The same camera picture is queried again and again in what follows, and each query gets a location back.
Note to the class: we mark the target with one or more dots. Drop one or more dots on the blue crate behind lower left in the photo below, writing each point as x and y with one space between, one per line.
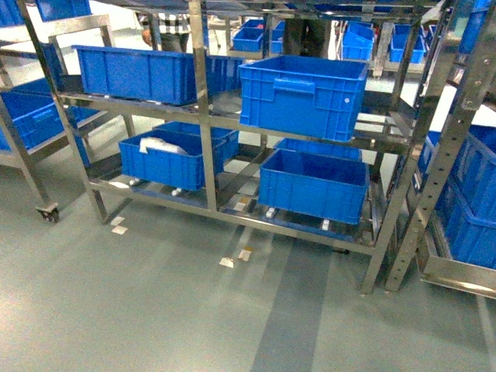
230 148

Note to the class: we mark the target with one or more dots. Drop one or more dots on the blue crates on right rack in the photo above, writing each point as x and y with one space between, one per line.
466 206

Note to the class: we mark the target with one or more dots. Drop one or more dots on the steel rack right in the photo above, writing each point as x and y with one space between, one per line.
424 241

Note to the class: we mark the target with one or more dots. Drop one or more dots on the stainless steel shelf rack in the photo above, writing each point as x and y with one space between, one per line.
401 133

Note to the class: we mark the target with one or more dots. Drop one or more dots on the blue crate on left cart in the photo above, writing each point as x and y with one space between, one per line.
33 112

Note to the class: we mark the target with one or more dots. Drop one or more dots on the steel cart left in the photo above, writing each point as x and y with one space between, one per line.
23 162

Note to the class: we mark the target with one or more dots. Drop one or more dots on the blue crate behind lower right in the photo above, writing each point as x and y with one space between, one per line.
326 149

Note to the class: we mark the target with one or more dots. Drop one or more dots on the blue crate on middle shelf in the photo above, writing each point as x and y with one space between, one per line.
307 96

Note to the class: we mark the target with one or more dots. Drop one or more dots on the long blue crate upper left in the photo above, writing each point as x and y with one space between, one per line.
149 75

